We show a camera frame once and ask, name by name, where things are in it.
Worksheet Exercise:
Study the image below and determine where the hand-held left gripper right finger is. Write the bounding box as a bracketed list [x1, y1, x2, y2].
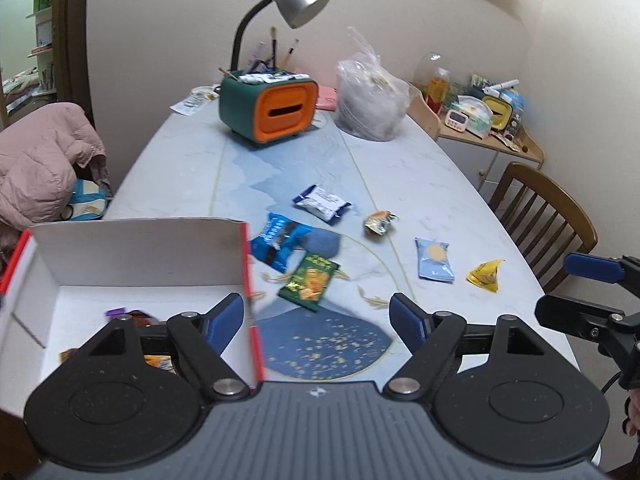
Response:
[382, 292, 551, 400]

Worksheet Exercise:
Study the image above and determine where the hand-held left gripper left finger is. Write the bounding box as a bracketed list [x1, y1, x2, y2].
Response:
[65, 294, 249, 403]

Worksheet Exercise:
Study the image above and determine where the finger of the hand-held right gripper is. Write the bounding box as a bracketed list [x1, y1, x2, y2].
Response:
[564, 254, 640, 286]
[534, 294, 628, 343]

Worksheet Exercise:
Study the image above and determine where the light blue cookie packet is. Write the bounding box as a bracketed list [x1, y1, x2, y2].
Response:
[415, 237, 456, 283]

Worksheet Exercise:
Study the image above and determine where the orange red chip bag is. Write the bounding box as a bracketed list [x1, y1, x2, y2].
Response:
[142, 354, 177, 375]

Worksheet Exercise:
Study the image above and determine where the yellow triangular snack packet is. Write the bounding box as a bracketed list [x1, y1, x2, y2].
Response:
[466, 258, 506, 292]

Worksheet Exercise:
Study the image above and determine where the green snack packet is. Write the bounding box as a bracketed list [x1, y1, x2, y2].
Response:
[277, 251, 341, 313]

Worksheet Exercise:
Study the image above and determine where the bright blue snack packet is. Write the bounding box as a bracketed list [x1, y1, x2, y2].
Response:
[250, 212, 313, 273]

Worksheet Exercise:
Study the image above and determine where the small gold snack packet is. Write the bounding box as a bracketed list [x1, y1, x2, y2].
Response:
[363, 210, 399, 236]

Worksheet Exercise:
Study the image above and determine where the red and white cardboard box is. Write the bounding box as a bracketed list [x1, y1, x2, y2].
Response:
[0, 217, 266, 396]

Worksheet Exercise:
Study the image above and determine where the dark blue white snack packet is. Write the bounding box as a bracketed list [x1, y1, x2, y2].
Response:
[291, 185, 352, 225]

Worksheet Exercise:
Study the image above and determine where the person's right hand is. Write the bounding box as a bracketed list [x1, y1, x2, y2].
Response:
[622, 395, 640, 436]

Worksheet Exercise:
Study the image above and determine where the brown wooden chair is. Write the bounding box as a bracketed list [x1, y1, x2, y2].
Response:
[487, 161, 598, 293]

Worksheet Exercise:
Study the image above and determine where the white cabinet with wooden top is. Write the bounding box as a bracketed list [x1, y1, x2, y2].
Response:
[407, 80, 546, 206]

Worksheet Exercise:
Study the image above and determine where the yellow tissue box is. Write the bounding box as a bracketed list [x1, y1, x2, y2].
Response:
[481, 95, 516, 133]

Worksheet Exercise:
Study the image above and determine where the blue and cream tote bag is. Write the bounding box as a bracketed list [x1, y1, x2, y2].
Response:
[65, 177, 113, 222]

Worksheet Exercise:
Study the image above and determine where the light blue bag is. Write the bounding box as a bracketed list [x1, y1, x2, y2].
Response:
[500, 87, 526, 111]

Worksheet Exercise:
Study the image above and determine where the soft tissue pack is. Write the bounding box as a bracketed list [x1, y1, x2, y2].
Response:
[457, 95, 493, 138]

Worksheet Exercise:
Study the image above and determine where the long white tube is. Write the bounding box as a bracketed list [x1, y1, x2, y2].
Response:
[482, 79, 520, 96]

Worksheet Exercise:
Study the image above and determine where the clear plastic bag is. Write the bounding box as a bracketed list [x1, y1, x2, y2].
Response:
[334, 26, 411, 142]

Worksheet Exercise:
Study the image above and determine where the green and orange tissue box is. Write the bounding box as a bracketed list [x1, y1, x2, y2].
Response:
[218, 72, 319, 150]

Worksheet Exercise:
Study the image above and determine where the white paper leaflet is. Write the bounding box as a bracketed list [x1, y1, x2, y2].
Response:
[170, 91, 213, 117]

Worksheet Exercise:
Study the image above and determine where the clear plastic bottle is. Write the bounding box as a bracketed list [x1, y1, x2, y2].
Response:
[419, 51, 453, 113]

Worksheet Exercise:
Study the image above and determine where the pink notebook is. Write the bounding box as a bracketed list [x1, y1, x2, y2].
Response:
[314, 84, 341, 112]

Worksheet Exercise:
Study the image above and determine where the white printed tube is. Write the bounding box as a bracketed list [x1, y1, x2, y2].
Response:
[237, 72, 308, 86]

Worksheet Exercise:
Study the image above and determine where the pink puffer jacket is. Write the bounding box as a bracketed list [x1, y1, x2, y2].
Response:
[0, 102, 113, 261]

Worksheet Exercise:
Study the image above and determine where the silver gooseneck desk lamp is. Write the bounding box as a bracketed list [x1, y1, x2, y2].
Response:
[230, 0, 331, 73]

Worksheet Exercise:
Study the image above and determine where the white shelving unit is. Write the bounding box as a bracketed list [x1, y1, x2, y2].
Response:
[0, 0, 57, 111]

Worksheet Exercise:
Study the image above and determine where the dark wooden door frame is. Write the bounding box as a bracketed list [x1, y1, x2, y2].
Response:
[50, 0, 96, 116]

